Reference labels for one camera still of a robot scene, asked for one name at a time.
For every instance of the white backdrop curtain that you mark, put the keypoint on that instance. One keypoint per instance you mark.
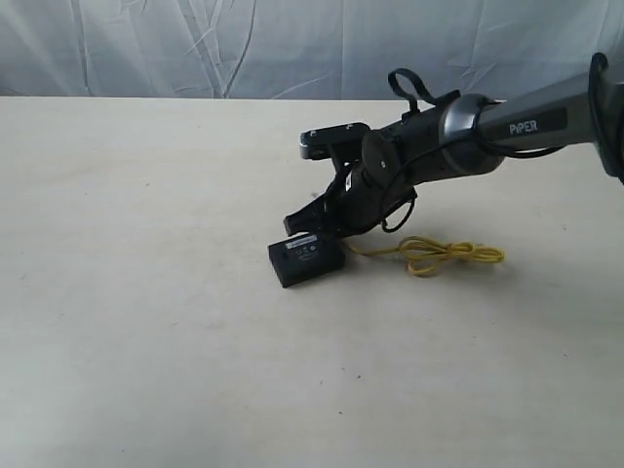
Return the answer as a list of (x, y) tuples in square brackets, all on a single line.
[(297, 49)]

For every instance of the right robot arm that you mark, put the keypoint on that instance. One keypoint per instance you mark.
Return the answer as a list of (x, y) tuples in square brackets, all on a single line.
[(451, 136)]

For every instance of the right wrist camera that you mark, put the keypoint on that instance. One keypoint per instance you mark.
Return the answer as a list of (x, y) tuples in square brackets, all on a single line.
[(342, 142)]

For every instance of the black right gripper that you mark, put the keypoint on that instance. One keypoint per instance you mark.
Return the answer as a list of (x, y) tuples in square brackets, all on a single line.
[(353, 204)]

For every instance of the small black box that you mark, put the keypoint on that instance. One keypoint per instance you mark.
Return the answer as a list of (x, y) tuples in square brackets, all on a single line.
[(305, 257)]

